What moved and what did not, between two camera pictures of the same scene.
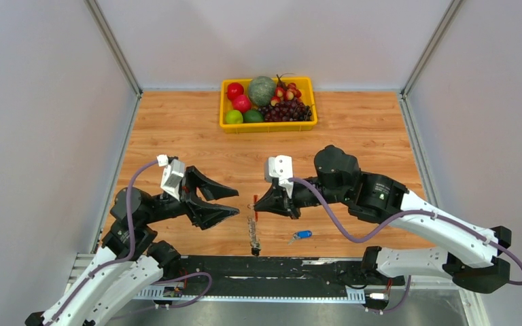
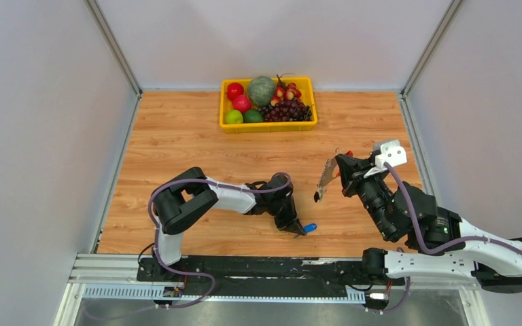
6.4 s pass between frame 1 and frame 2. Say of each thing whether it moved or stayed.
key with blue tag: moved
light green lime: stayed
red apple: stayed
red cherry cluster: stayed
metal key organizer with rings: moved
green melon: stayed
